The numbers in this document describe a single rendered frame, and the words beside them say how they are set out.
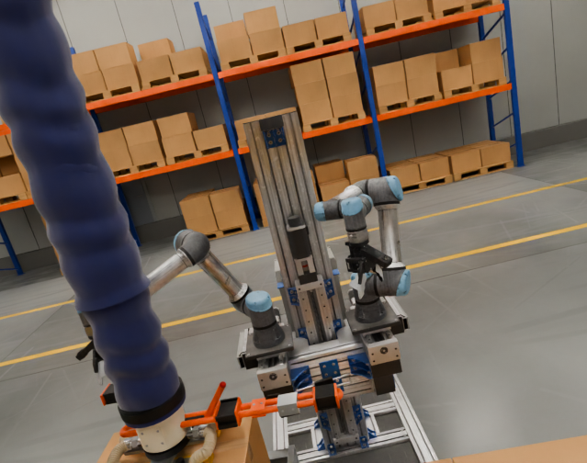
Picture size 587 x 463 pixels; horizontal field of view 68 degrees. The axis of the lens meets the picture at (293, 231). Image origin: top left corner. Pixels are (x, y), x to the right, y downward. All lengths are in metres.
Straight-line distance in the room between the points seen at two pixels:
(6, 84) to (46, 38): 0.16
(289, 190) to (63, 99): 1.04
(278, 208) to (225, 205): 6.65
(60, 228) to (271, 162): 0.97
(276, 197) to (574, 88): 10.33
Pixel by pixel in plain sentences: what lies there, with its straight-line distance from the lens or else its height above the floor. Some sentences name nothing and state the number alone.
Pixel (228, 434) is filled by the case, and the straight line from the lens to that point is 1.81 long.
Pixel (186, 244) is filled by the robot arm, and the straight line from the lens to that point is 1.84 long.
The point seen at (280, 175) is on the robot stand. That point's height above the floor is 1.76.
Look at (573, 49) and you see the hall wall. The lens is 11.88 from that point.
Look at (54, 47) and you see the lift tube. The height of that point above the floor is 2.34.
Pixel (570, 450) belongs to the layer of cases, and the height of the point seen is 0.54.
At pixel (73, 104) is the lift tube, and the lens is 1.41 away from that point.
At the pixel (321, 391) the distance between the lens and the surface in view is 1.59.
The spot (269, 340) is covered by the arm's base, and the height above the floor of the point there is 1.07.
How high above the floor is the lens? 2.03
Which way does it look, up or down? 15 degrees down
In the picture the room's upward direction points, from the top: 14 degrees counter-clockwise
